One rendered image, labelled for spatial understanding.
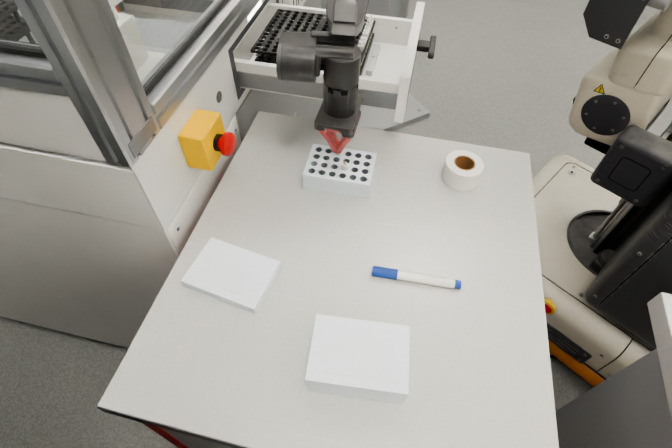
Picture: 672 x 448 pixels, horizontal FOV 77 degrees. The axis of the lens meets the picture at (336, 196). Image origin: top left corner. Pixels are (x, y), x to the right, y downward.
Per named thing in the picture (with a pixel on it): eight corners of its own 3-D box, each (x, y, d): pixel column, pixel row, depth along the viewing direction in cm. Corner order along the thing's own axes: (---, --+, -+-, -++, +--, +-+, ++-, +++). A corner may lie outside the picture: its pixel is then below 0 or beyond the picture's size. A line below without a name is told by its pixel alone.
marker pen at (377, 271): (459, 282, 66) (461, 277, 65) (459, 292, 65) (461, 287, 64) (372, 268, 68) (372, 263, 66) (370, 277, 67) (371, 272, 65)
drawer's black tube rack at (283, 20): (373, 47, 96) (375, 20, 91) (358, 92, 85) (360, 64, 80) (280, 35, 99) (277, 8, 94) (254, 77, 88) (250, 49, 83)
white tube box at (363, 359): (404, 340, 60) (410, 325, 56) (403, 406, 54) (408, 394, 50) (316, 328, 61) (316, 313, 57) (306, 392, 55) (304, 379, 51)
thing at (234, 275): (281, 266, 68) (280, 261, 66) (255, 314, 62) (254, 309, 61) (213, 242, 70) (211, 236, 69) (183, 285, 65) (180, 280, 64)
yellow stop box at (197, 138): (232, 144, 74) (224, 112, 69) (216, 173, 70) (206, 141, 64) (205, 139, 75) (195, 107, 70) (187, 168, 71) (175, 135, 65)
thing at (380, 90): (410, 44, 98) (413, 18, 93) (395, 112, 82) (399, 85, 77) (247, 23, 103) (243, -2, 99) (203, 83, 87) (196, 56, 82)
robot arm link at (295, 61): (358, -6, 59) (357, 12, 68) (277, -12, 60) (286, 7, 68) (351, 81, 61) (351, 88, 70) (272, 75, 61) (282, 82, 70)
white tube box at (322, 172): (375, 167, 82) (376, 152, 79) (368, 199, 77) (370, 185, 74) (313, 157, 84) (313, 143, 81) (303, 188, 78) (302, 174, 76)
